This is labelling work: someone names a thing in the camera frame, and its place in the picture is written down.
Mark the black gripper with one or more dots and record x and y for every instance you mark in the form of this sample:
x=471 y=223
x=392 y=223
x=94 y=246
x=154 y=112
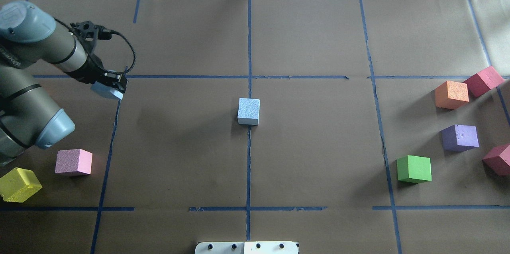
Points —
x=95 y=73

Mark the light blue foam block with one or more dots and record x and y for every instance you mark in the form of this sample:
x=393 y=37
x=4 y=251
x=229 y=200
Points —
x=248 y=111

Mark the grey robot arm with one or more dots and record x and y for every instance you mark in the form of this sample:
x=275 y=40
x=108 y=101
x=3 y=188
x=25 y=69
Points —
x=29 y=116

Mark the pink foam block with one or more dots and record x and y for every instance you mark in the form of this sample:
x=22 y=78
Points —
x=73 y=162

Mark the yellow foam block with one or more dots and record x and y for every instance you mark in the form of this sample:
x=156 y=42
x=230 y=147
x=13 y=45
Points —
x=18 y=185

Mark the green foam block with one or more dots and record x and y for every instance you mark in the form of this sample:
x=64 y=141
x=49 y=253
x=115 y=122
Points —
x=414 y=169

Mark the orange foam block right side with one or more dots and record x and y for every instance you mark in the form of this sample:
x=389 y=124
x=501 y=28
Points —
x=451 y=95

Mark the purple foam block right side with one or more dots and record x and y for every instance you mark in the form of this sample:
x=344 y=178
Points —
x=459 y=138

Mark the dark red foam block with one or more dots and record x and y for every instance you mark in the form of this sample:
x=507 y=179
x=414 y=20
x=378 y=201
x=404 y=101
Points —
x=483 y=81

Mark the crimson foam block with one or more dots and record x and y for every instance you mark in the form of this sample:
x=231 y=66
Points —
x=498 y=160

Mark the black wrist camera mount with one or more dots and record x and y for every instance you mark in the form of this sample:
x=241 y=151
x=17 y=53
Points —
x=91 y=33

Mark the white camera stand post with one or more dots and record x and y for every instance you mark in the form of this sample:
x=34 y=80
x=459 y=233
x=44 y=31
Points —
x=248 y=247

